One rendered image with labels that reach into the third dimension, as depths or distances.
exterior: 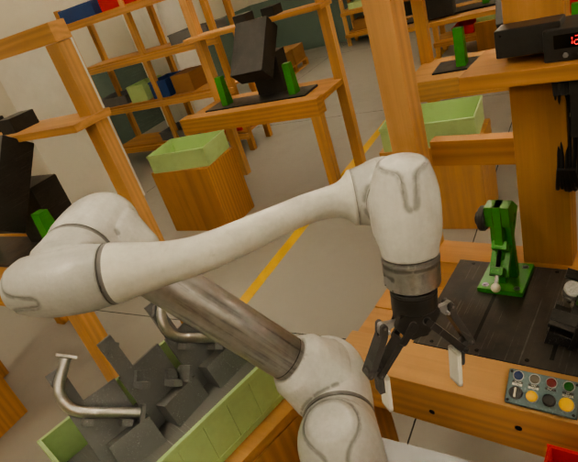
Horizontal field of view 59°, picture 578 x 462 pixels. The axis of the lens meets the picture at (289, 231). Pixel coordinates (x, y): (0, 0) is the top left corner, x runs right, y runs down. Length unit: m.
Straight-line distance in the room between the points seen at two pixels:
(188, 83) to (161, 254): 6.07
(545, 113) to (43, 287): 1.29
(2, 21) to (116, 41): 1.98
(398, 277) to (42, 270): 0.54
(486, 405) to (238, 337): 0.64
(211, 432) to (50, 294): 0.76
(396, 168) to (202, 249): 0.32
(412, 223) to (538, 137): 0.90
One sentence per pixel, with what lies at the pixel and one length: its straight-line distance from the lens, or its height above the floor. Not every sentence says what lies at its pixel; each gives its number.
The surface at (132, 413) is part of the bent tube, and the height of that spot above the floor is 0.96.
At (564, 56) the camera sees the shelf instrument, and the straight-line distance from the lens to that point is 1.42.
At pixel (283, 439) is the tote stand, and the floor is 0.72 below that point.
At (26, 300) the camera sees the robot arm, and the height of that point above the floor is 1.60.
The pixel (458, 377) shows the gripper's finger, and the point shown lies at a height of 1.23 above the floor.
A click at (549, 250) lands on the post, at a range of 1.78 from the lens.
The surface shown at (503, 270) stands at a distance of 1.60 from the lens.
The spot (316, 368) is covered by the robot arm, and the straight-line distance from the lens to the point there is 1.10.
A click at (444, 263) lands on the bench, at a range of 1.86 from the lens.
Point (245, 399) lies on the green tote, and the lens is 1.53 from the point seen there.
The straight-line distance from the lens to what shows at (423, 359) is 1.48.
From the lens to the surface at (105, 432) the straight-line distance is 1.64.
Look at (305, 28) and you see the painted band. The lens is 12.60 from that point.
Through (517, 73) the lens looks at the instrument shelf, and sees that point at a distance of 1.42.
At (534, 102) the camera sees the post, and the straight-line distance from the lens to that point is 1.57.
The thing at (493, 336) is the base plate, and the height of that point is 0.90.
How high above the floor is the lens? 1.93
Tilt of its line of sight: 27 degrees down
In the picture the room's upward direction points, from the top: 18 degrees counter-clockwise
